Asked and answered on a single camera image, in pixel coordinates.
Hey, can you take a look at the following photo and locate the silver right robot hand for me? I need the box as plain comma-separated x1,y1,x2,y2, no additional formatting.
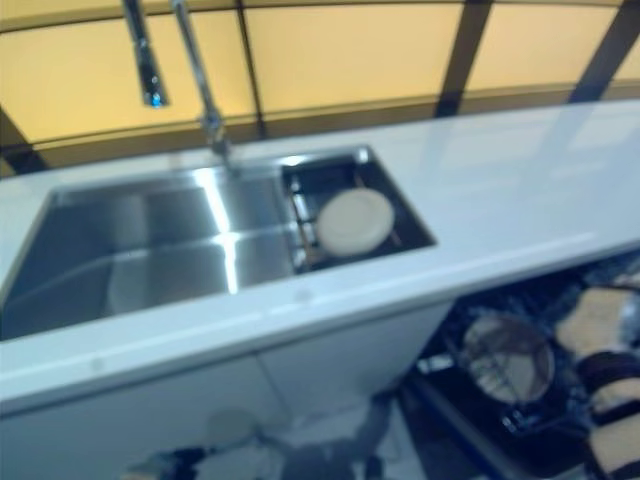
553,285,640,354

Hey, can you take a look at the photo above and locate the dark left robot hand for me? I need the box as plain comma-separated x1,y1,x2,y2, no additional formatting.
127,447,206,480

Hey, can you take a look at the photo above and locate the cream ceramic plate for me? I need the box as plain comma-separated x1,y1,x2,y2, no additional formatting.
318,191,395,256
462,315,556,404

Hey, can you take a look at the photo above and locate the dishwasher door with blue edge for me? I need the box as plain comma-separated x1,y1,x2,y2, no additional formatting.
399,379,591,480

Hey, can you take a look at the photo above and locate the white cabinet door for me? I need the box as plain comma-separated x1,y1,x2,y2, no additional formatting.
0,349,284,480
254,299,451,404

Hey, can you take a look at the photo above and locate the black sink dish rack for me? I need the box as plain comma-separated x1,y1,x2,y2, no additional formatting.
281,152,436,274

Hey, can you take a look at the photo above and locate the stainless steel sink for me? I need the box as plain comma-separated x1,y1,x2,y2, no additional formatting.
0,144,439,341

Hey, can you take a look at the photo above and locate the chrome kitchen faucet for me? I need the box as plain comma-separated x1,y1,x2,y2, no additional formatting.
121,0,244,179

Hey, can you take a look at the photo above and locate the wire dishwasher rack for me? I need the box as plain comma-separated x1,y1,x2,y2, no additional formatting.
417,254,640,451

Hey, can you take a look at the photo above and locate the dark brown window frame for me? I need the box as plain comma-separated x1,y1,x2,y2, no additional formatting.
0,0,640,171

